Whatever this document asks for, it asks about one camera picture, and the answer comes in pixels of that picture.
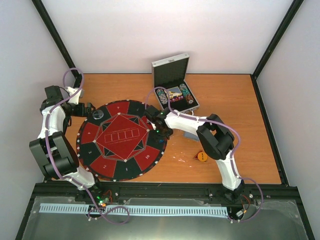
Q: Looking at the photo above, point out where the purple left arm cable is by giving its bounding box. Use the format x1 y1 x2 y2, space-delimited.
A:
46 67 131 226

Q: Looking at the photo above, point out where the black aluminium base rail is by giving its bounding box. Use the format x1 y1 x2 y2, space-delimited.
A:
32 181 300 203

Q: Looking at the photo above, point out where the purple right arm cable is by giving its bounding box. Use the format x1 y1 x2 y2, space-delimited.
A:
144 86 264 224

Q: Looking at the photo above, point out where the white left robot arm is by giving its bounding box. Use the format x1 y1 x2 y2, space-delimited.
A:
29 85 104 202

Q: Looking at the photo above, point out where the poker chip row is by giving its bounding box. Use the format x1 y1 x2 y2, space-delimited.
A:
179 83 195 104
156 88 168 105

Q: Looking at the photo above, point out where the red dice row in case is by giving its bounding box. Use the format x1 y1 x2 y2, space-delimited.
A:
170 95 185 103

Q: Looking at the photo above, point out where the aluminium poker chip case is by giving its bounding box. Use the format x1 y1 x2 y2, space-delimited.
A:
151 53 200 113

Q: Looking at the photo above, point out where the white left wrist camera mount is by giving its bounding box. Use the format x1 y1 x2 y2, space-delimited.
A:
65 86 84 105

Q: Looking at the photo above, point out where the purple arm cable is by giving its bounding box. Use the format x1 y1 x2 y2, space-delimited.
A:
46 67 131 226
144 86 264 224

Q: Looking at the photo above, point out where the clear dealer button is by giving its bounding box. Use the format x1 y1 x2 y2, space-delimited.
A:
92 109 104 120

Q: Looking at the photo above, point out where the light blue cable duct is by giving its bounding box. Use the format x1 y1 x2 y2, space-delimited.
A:
38 203 228 218

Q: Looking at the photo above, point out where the left poker chip row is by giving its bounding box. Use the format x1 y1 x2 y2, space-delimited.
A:
156 88 168 105

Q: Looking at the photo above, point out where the right poker chip row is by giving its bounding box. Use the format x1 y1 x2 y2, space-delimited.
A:
179 83 195 104

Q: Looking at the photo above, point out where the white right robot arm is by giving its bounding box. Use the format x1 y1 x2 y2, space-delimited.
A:
144 105 244 202

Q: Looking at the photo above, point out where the red black triangular button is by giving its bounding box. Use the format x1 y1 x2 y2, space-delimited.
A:
193 150 204 161

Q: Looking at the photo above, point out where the orange big blind button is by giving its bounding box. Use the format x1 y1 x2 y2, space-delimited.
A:
197 151 208 162

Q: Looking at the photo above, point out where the grey card deck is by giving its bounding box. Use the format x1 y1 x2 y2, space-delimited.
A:
183 132 199 142

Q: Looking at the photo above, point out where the round red black poker mat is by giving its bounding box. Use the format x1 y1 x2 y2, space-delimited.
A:
76 100 167 182

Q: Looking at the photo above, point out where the boxed card deck in case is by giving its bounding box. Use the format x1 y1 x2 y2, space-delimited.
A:
167 86 183 99

